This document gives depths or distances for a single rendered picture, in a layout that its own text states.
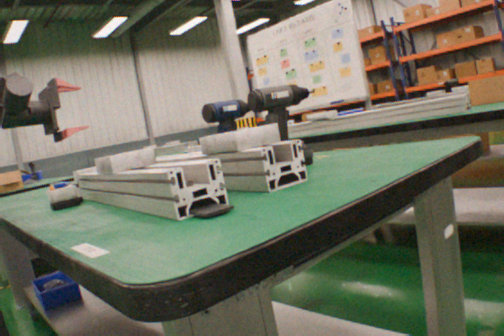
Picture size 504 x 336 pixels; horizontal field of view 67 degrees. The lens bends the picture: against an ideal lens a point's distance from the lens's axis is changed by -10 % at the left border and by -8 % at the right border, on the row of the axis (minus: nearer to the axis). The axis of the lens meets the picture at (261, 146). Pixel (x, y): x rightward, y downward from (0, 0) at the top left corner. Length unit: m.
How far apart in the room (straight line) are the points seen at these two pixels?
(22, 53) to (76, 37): 1.74
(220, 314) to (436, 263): 0.61
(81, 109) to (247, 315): 12.68
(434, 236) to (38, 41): 12.83
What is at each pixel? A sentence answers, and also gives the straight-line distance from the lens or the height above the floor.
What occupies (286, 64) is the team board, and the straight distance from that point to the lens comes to 4.54.
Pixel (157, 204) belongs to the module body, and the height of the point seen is 0.80.
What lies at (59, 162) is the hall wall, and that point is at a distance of 12.81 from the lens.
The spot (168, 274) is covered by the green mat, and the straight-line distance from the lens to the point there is 0.44.
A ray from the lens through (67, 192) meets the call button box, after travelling 1.29.
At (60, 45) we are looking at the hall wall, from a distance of 13.48.
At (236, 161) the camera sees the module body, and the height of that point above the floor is 0.84.
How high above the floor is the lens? 0.91
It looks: 3 degrees down
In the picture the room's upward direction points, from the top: 11 degrees counter-clockwise
